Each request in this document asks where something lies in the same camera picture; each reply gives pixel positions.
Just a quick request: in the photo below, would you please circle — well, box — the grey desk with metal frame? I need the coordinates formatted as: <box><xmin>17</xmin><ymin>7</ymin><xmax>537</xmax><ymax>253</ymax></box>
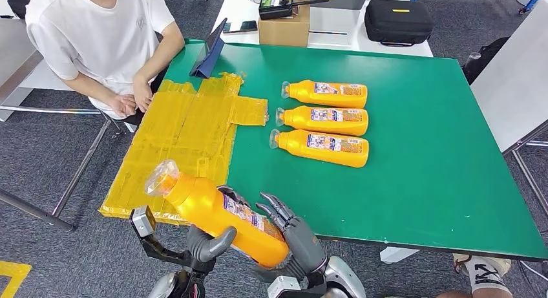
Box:
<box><xmin>0</xmin><ymin>18</ymin><xmax>114</xmax><ymax>233</ymax></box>

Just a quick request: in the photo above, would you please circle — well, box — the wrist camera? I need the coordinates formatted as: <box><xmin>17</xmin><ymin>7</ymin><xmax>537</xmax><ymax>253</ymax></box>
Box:
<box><xmin>129</xmin><ymin>206</ymin><xmax>191</xmax><ymax>267</ymax></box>
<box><xmin>267</xmin><ymin>275</ymin><xmax>302</xmax><ymax>298</ymax></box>

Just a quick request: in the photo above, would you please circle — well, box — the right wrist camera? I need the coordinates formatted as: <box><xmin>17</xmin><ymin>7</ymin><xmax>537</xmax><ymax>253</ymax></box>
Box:
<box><xmin>267</xmin><ymin>275</ymin><xmax>302</xmax><ymax>298</ymax></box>

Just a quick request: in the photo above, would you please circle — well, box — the white table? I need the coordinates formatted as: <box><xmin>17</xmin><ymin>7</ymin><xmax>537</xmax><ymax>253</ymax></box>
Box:
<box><xmin>211</xmin><ymin>0</ymin><xmax>434</xmax><ymax>58</ymax></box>

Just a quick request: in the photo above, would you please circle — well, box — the black carrying case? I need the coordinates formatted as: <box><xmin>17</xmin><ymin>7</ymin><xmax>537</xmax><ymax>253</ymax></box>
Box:
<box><xmin>6</xmin><ymin>0</ymin><xmax>39</xmax><ymax>19</ymax></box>
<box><xmin>364</xmin><ymin>0</ymin><xmax>434</xmax><ymax>47</ymax></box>

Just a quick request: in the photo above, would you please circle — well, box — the tablet in blue case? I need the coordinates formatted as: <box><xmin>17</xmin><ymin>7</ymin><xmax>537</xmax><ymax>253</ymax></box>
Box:
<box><xmin>189</xmin><ymin>17</ymin><xmax>229</xmax><ymax>80</ymax></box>

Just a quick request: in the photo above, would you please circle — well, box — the yellow taped cardboard sheet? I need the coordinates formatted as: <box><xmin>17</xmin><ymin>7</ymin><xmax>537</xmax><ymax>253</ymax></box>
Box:
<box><xmin>98</xmin><ymin>72</ymin><xmax>269</xmax><ymax>226</ymax></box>

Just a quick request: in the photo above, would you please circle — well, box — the black remote controller with antennas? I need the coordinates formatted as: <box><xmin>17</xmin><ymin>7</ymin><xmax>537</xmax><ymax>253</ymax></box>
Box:
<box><xmin>258</xmin><ymin>0</ymin><xmax>330</xmax><ymax>21</ymax></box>

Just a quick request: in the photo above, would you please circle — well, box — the brown cardboard box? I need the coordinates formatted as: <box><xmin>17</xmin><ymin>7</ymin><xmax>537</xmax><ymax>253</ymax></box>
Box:
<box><xmin>258</xmin><ymin>0</ymin><xmax>311</xmax><ymax>48</ymax></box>

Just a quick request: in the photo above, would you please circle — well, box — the orange detergent bottle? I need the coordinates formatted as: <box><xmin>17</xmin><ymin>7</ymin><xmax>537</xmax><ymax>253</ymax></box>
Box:
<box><xmin>144</xmin><ymin>160</ymin><xmax>291</xmax><ymax>269</ymax></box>
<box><xmin>280</xmin><ymin>79</ymin><xmax>369</xmax><ymax>110</ymax></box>
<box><xmin>275</xmin><ymin>105</ymin><xmax>370</xmax><ymax>137</ymax></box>
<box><xmin>268</xmin><ymin>128</ymin><xmax>370</xmax><ymax>169</ymax></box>

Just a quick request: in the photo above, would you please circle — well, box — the white desk with metal frame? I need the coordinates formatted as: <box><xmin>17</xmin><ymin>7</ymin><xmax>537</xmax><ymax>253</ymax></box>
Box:
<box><xmin>470</xmin><ymin>0</ymin><xmax>548</xmax><ymax>220</ymax></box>

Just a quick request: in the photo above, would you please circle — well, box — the white table foot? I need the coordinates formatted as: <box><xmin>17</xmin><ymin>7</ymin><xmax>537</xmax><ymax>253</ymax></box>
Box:
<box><xmin>380</xmin><ymin>246</ymin><xmax>421</xmax><ymax>265</ymax></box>

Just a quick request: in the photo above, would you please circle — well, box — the person's right hand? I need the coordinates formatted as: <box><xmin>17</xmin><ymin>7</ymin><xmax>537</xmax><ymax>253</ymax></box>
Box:
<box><xmin>107</xmin><ymin>94</ymin><xmax>137</xmax><ymax>119</ymax></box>

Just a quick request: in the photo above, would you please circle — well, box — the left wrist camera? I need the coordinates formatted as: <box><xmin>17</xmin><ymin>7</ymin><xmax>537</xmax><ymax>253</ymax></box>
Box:
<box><xmin>129</xmin><ymin>206</ymin><xmax>191</xmax><ymax>267</ymax></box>

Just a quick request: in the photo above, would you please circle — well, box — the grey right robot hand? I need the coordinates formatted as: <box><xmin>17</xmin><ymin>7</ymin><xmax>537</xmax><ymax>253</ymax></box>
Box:
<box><xmin>252</xmin><ymin>191</ymin><xmax>330</xmax><ymax>285</ymax></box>

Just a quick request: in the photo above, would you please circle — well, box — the black backpack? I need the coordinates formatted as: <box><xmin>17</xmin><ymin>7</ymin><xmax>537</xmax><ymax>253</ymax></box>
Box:
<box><xmin>461</xmin><ymin>36</ymin><xmax>511</xmax><ymax>86</ymax></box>

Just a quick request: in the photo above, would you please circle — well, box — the person's left hand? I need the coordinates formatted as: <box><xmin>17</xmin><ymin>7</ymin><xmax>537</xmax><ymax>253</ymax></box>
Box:
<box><xmin>132</xmin><ymin>75</ymin><xmax>154</xmax><ymax>112</ymax></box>

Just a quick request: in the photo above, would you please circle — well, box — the person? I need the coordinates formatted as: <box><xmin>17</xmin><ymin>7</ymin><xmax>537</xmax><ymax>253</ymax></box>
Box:
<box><xmin>25</xmin><ymin>0</ymin><xmax>185</xmax><ymax>125</ymax></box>
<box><xmin>436</xmin><ymin>253</ymin><xmax>512</xmax><ymax>298</ymax></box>

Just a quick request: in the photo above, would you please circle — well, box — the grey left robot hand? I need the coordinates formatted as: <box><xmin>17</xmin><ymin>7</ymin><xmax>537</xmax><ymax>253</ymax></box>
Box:
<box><xmin>186</xmin><ymin>185</ymin><xmax>251</xmax><ymax>264</ymax></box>

